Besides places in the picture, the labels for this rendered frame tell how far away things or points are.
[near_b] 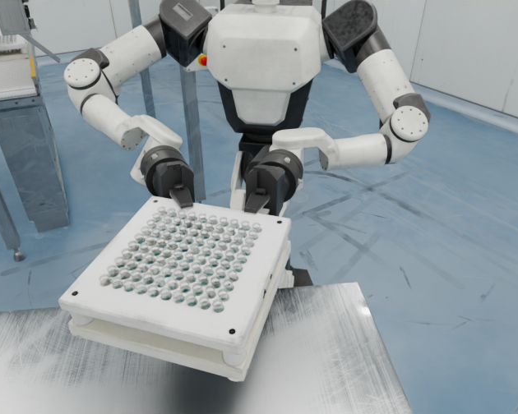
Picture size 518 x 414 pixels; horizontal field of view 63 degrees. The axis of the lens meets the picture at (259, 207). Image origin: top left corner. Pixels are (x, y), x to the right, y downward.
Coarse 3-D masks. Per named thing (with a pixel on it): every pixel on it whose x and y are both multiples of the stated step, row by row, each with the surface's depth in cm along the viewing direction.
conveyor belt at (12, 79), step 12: (12, 60) 212; (24, 60) 212; (0, 72) 196; (12, 72) 196; (24, 72) 196; (0, 84) 182; (12, 84) 182; (24, 84) 182; (0, 96) 177; (12, 96) 179; (24, 96) 181
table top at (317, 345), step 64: (0, 320) 73; (64, 320) 73; (320, 320) 73; (0, 384) 63; (64, 384) 63; (128, 384) 63; (192, 384) 63; (256, 384) 63; (320, 384) 63; (384, 384) 63
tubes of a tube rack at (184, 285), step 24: (168, 216) 65; (168, 240) 62; (192, 240) 61; (216, 240) 61; (240, 240) 60; (144, 264) 57; (168, 264) 57; (192, 264) 56; (216, 264) 57; (192, 288) 52; (216, 288) 54
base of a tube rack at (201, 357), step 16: (288, 256) 68; (272, 288) 60; (96, 320) 56; (256, 320) 55; (96, 336) 55; (112, 336) 54; (128, 336) 54; (144, 336) 53; (160, 336) 53; (256, 336) 54; (144, 352) 54; (160, 352) 52; (176, 352) 51; (192, 352) 51; (208, 352) 51; (208, 368) 51; (224, 368) 50; (240, 368) 49
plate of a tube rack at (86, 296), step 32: (128, 224) 65; (192, 224) 65; (288, 224) 64; (224, 256) 59; (256, 256) 58; (96, 288) 54; (160, 288) 54; (256, 288) 54; (128, 320) 50; (160, 320) 50; (192, 320) 50; (224, 320) 49
